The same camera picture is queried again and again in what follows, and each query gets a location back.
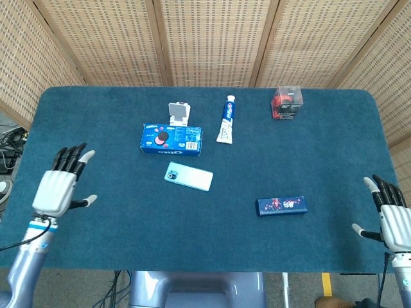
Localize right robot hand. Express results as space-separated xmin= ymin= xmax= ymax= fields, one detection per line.
xmin=351 ymin=174 xmax=411 ymax=254

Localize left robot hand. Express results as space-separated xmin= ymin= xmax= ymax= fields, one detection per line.
xmin=31 ymin=142 xmax=98 ymax=218

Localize smartphone with mint back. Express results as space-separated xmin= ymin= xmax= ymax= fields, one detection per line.
xmin=164 ymin=161 xmax=214 ymax=192

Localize white phone stand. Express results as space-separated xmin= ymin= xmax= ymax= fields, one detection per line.
xmin=168 ymin=101 xmax=191 ymax=127

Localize grey sneaker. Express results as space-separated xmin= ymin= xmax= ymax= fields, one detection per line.
xmin=0 ymin=179 xmax=13 ymax=206

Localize yellow floor tape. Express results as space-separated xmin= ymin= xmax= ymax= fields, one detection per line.
xmin=321 ymin=272 xmax=333 ymax=297

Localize dark blue printed box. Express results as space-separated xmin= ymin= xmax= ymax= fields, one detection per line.
xmin=255 ymin=196 xmax=309 ymax=218

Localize blue Oreo cookie box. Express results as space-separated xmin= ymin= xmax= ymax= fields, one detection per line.
xmin=139 ymin=123 xmax=204 ymax=158

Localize blue felt table mat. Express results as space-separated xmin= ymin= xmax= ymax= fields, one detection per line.
xmin=0 ymin=85 xmax=399 ymax=273

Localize clear box with red item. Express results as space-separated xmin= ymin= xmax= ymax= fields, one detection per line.
xmin=271 ymin=85 xmax=304 ymax=121

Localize grey robot torso base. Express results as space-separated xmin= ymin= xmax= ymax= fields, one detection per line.
xmin=128 ymin=270 xmax=267 ymax=308

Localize blue white toothpaste tube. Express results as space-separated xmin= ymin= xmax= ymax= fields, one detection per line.
xmin=215 ymin=94 xmax=238 ymax=144

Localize woven bamboo folding screen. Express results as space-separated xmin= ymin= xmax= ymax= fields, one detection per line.
xmin=0 ymin=0 xmax=411 ymax=200

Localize black cable bundle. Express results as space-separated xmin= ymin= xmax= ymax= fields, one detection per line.
xmin=0 ymin=126 xmax=29 ymax=176

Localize black cables under table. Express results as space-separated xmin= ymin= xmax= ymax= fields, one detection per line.
xmin=92 ymin=269 xmax=133 ymax=308

